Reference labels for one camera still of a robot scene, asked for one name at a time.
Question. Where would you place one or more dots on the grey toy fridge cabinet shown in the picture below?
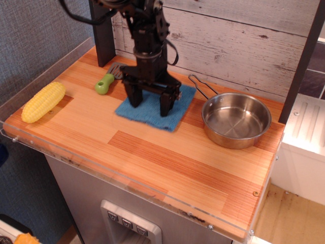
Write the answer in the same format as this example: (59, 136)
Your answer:
(84, 194)

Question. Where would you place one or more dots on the blue towel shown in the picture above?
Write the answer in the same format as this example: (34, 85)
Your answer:
(148, 111)

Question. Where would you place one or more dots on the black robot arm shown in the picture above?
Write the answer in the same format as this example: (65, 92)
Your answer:
(149, 31)

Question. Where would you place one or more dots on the steel pot with handle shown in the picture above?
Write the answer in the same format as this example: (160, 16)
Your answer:
(232, 120)

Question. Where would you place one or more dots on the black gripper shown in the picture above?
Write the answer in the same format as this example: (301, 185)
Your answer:
(151, 74)

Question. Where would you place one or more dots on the dark right post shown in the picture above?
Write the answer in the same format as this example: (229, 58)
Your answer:
(303, 63)

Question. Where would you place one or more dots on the dark left post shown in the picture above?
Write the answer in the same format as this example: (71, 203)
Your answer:
(103, 35)

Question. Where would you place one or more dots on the orange toy on floor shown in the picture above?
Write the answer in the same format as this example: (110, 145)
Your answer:
(20, 239)

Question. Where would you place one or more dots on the yellow toy corn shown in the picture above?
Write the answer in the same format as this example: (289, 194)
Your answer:
(42, 102)

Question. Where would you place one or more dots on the dark post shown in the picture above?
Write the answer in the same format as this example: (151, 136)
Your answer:
(303, 63)
(103, 35)

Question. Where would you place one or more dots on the silver dispenser panel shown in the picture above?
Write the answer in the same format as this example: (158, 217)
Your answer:
(129, 226)

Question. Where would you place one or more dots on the green handled grey spatula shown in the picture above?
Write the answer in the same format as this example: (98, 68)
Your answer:
(114, 72)

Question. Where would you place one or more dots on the white toy sink unit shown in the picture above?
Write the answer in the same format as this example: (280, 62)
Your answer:
(299, 167)

